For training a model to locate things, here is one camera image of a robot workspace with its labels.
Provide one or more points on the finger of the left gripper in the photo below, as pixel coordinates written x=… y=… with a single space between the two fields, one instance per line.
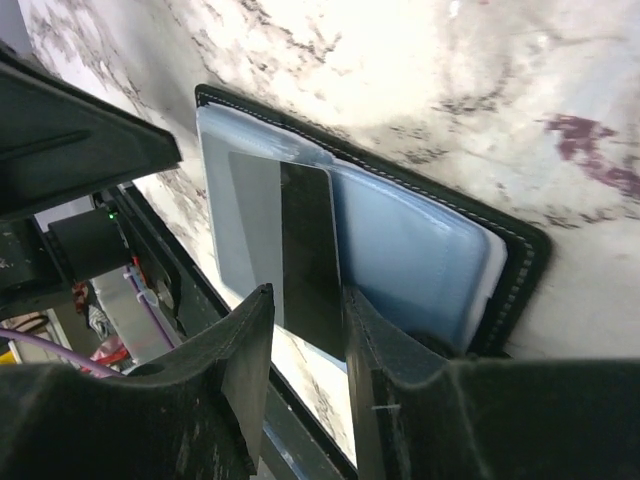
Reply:
x=59 y=143

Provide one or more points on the black card holder wallet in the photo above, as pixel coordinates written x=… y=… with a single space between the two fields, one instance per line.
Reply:
x=432 y=262

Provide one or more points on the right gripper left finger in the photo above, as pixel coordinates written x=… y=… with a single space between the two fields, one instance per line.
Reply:
x=194 y=413

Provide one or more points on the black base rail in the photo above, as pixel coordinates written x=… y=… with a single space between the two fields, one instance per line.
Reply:
x=293 y=442

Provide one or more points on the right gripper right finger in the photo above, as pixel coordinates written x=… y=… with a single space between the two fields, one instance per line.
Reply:
x=418 y=415

